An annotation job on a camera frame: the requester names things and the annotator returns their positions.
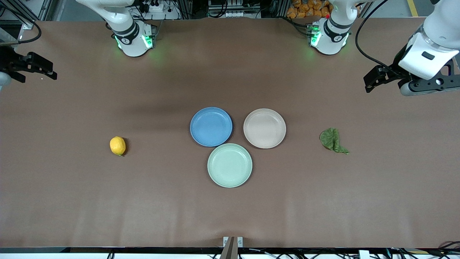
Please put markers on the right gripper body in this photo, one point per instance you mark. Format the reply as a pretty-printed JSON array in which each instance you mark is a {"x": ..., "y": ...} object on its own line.
[{"x": 10, "y": 62}]

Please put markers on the green lettuce leaf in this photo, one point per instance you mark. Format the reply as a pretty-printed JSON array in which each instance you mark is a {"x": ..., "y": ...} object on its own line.
[{"x": 330, "y": 138}]

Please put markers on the yellow lemon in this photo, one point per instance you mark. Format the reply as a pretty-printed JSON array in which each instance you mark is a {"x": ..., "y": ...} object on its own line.
[{"x": 118, "y": 145}]

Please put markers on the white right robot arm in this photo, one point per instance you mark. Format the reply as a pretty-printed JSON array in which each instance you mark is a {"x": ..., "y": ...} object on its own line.
[{"x": 129, "y": 34}]

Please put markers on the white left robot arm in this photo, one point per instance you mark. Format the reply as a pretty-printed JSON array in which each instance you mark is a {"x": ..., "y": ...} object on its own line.
[{"x": 332, "y": 34}]

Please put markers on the orange snack packets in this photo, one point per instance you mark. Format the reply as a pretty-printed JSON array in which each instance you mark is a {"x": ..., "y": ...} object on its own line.
[{"x": 307, "y": 9}]

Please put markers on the beige plate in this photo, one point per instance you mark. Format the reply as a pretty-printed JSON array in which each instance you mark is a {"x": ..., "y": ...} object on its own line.
[{"x": 265, "y": 128}]

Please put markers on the white power strip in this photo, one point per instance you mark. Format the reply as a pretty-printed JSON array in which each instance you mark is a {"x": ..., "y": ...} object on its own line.
[{"x": 161, "y": 10}]

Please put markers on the pale green plate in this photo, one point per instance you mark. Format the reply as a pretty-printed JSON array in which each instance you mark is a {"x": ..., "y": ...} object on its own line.
[{"x": 230, "y": 165}]

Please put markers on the blue plate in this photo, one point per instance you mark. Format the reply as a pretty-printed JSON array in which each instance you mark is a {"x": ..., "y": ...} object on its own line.
[{"x": 211, "y": 126}]

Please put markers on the aluminium frame profile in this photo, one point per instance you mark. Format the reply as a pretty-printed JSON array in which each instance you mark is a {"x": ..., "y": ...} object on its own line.
[{"x": 27, "y": 16}]

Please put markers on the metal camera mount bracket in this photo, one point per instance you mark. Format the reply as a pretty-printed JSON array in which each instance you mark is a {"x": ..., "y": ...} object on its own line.
[{"x": 232, "y": 246}]

